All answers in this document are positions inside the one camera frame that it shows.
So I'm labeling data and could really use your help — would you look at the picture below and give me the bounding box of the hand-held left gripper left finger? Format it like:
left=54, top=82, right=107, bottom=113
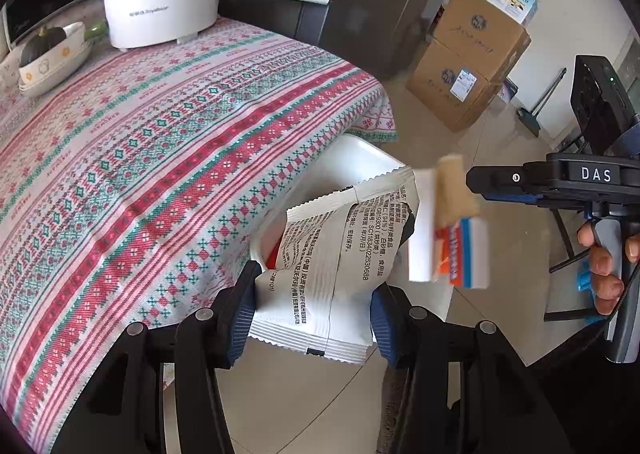
left=52, top=260, right=259, bottom=454

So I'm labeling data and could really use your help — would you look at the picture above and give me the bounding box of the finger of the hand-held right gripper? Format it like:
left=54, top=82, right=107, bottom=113
left=466, top=161, right=551, bottom=207

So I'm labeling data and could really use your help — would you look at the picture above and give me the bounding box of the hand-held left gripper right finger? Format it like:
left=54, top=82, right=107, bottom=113
left=369, top=285, right=576, bottom=454

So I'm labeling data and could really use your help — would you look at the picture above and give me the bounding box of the white printed snack wrapper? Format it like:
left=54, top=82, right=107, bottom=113
left=248, top=165, right=422, bottom=366

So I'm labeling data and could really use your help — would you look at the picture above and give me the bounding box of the white plastic bin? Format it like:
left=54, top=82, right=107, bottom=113
left=248, top=134, right=456, bottom=350

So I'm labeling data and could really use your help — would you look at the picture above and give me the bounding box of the person's right forearm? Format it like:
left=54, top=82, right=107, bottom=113
left=525, top=319, right=640, bottom=454

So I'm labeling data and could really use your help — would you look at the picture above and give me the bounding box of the person's right hand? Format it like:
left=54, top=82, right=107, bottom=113
left=576, top=223, right=640, bottom=316

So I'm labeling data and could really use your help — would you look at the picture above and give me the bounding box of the brown cardboard box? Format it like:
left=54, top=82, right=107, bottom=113
left=406, top=38, right=507, bottom=133
left=432, top=0, right=532, bottom=85

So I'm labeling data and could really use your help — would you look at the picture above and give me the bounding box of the striped patterned tablecloth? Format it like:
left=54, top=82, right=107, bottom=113
left=0, top=16, right=398, bottom=447

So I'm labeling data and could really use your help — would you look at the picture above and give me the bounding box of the white flower print plate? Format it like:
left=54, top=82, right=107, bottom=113
left=17, top=41, right=94, bottom=98

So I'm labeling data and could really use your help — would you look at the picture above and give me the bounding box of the white flower print bowl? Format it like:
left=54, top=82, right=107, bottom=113
left=19, top=22, right=87, bottom=86

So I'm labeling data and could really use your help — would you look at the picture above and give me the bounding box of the dark green squash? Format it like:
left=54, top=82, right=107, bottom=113
left=22, top=26, right=69, bottom=66

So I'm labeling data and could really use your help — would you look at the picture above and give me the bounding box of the white floral tablecloth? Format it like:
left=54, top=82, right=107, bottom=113
left=0, top=0, right=108, bottom=102

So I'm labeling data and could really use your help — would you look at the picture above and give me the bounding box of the broom with grey handle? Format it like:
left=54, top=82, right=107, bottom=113
left=517, top=66, right=568, bottom=138

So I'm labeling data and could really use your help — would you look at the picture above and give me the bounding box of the black cable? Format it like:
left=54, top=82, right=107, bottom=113
left=606, top=258, right=640, bottom=321

